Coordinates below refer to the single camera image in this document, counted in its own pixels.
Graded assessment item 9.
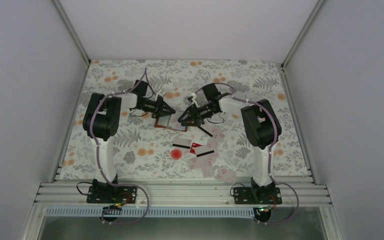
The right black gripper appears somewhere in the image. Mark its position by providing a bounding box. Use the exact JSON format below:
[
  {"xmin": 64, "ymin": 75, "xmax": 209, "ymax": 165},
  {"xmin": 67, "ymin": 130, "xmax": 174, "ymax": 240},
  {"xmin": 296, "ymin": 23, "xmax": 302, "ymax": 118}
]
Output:
[{"xmin": 178, "ymin": 103, "xmax": 218, "ymax": 127}]

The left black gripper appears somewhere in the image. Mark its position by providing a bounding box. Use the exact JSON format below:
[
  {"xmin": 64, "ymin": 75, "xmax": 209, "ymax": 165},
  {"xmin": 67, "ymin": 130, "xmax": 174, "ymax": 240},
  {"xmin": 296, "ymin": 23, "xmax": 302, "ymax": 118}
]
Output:
[{"xmin": 136, "ymin": 96, "xmax": 175, "ymax": 119}]

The brown leather card holder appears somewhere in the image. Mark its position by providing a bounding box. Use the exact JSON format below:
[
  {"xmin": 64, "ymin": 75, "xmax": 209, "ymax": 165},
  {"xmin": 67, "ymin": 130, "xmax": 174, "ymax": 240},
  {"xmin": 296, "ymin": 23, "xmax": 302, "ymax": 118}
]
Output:
[{"xmin": 154, "ymin": 115, "xmax": 188, "ymax": 132}]

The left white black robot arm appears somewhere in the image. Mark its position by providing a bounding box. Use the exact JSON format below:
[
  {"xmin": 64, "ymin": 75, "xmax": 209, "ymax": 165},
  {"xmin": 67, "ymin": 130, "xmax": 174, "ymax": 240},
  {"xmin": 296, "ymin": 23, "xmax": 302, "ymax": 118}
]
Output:
[{"xmin": 82, "ymin": 80, "xmax": 176, "ymax": 203}]

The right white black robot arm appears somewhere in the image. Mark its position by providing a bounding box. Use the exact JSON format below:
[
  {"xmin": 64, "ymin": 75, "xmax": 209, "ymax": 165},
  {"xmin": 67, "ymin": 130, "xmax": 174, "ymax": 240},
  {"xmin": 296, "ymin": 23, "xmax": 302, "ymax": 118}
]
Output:
[{"xmin": 177, "ymin": 83, "xmax": 282, "ymax": 204}]

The white card black stripe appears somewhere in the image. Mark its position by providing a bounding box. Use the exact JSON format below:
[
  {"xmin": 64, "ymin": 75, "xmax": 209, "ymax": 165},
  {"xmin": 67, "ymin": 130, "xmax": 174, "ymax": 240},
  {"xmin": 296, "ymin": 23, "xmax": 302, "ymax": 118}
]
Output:
[{"xmin": 172, "ymin": 137, "xmax": 192, "ymax": 150}]

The red card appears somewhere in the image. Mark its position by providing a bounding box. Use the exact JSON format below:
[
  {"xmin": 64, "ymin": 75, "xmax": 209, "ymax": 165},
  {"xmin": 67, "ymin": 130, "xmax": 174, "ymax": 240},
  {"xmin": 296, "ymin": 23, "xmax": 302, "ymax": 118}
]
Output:
[{"xmin": 189, "ymin": 142, "xmax": 202, "ymax": 155}]

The white pink card lowest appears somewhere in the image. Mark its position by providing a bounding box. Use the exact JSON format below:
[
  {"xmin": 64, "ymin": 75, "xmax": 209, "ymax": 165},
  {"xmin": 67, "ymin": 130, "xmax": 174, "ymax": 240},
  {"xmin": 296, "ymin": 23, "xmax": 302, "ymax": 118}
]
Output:
[{"xmin": 215, "ymin": 168, "xmax": 237, "ymax": 183}]

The floral patterned table mat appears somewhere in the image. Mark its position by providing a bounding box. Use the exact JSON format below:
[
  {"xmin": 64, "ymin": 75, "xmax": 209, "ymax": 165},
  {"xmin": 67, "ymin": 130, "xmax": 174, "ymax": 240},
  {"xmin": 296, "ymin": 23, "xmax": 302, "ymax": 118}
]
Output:
[{"xmin": 60, "ymin": 59, "xmax": 308, "ymax": 180}]

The red round spot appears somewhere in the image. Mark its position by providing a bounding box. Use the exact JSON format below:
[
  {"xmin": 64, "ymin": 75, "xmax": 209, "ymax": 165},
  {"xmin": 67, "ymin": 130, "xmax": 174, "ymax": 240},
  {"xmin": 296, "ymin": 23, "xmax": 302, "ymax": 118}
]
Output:
[{"xmin": 170, "ymin": 148, "xmax": 183, "ymax": 161}]

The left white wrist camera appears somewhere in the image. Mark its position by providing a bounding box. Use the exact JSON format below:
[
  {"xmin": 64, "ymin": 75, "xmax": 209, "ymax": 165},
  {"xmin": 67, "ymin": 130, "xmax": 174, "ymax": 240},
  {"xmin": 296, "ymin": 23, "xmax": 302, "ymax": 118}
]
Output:
[{"xmin": 155, "ymin": 89, "xmax": 167, "ymax": 100}]

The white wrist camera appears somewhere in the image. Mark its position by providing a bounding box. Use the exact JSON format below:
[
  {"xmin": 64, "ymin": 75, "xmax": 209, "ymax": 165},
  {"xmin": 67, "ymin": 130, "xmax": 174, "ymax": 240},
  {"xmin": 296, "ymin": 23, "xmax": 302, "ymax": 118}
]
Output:
[
  {"xmin": 155, "ymin": 89, "xmax": 167, "ymax": 100},
  {"xmin": 187, "ymin": 93, "xmax": 198, "ymax": 107}
]

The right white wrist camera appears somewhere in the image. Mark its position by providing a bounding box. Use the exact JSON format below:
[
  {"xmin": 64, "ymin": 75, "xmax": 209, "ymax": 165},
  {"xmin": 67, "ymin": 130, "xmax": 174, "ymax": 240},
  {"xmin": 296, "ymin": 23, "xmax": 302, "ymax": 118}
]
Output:
[{"xmin": 187, "ymin": 93, "xmax": 198, "ymax": 107}]

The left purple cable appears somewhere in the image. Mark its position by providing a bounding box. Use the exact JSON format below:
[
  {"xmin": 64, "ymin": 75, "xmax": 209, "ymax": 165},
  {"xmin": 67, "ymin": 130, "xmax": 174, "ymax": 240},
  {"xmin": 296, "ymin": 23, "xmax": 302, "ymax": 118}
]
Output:
[{"xmin": 89, "ymin": 67, "xmax": 151, "ymax": 227}]

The purple cable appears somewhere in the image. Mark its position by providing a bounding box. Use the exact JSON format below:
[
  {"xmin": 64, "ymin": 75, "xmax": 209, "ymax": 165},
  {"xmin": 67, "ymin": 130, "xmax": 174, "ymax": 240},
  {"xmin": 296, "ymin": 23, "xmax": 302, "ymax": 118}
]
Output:
[
  {"xmin": 89, "ymin": 67, "xmax": 151, "ymax": 227},
  {"xmin": 195, "ymin": 82, "xmax": 300, "ymax": 226}
]

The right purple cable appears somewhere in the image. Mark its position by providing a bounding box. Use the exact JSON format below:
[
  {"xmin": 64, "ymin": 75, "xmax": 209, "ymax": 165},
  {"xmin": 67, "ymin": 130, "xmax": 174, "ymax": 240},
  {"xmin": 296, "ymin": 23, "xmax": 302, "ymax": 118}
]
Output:
[{"xmin": 195, "ymin": 82, "xmax": 300, "ymax": 226}]

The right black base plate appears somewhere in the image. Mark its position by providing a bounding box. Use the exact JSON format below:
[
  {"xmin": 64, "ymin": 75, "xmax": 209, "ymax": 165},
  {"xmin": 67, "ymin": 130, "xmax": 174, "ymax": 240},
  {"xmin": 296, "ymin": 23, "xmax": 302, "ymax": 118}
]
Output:
[{"xmin": 232, "ymin": 187, "xmax": 283, "ymax": 205}]

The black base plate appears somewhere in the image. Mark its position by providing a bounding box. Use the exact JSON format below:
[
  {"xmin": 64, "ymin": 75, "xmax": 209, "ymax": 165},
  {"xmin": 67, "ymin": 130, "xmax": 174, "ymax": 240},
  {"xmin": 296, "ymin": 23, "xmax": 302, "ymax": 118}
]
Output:
[
  {"xmin": 232, "ymin": 187, "xmax": 283, "ymax": 205},
  {"xmin": 86, "ymin": 186, "xmax": 138, "ymax": 204}
]

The blue slotted cable duct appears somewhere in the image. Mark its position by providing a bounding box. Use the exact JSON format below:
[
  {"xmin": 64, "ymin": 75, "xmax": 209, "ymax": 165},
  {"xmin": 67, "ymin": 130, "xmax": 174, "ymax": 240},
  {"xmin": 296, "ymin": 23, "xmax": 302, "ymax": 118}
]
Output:
[{"xmin": 45, "ymin": 206, "xmax": 254, "ymax": 219}]

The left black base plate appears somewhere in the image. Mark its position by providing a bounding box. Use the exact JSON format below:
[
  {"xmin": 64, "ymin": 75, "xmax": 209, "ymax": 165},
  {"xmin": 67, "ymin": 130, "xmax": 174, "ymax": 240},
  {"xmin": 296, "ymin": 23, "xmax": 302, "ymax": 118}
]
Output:
[{"xmin": 86, "ymin": 186, "xmax": 138, "ymax": 204}]

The aluminium rail frame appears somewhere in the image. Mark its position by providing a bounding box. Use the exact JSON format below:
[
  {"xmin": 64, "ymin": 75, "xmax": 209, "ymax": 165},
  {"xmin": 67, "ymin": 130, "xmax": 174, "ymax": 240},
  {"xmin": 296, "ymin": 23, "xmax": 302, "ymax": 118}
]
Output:
[{"xmin": 34, "ymin": 181, "xmax": 332, "ymax": 207}]

